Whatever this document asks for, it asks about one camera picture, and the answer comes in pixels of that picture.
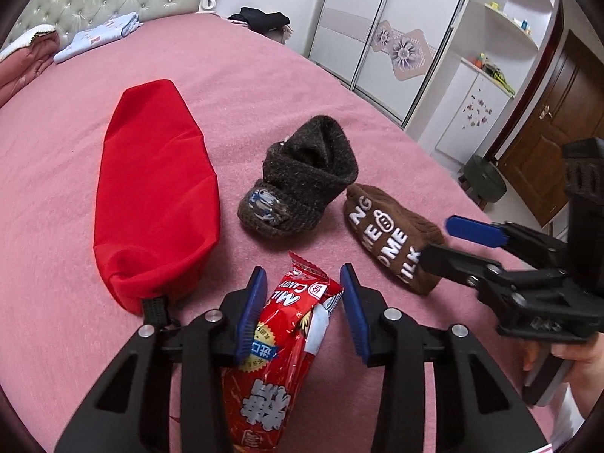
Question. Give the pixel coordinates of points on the folded light blue cloth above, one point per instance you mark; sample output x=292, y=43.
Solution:
x=99, y=35

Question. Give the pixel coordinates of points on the white low cabinet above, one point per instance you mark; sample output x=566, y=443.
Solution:
x=472, y=111

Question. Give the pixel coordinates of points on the brown sock with white letters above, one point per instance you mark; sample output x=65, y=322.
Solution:
x=391, y=240

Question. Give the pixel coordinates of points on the brown wooden door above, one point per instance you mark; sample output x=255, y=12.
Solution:
x=552, y=127

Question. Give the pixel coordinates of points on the red fabric pouch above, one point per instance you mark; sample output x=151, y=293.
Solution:
x=155, y=198

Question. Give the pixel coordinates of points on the red candy wrapper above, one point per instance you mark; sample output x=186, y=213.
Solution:
x=278, y=368

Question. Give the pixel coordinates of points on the black clothes pile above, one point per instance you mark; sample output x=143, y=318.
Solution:
x=259, y=18

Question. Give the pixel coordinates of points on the folded pink quilt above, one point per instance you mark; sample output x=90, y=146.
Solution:
x=21, y=68

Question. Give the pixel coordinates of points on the white flower-print wardrobe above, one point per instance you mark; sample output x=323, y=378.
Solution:
x=382, y=33

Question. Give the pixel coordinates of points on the person's right forearm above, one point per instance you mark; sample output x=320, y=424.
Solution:
x=580, y=406

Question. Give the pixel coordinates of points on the person's right hand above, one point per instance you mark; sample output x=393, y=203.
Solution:
x=583, y=354

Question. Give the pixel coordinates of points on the dark grey knit sock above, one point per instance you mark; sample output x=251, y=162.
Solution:
x=302, y=179

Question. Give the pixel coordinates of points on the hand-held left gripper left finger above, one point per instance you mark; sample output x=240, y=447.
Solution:
x=250, y=314

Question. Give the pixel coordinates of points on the white corner shelf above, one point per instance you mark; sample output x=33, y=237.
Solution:
x=516, y=14

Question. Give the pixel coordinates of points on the toys on cabinet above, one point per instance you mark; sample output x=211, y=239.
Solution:
x=490, y=68

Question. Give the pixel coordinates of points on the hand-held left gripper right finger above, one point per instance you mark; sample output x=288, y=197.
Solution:
x=357, y=314

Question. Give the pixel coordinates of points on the dark green stool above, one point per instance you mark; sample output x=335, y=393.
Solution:
x=483, y=180

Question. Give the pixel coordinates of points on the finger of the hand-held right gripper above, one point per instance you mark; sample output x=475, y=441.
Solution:
x=453, y=260
x=472, y=230

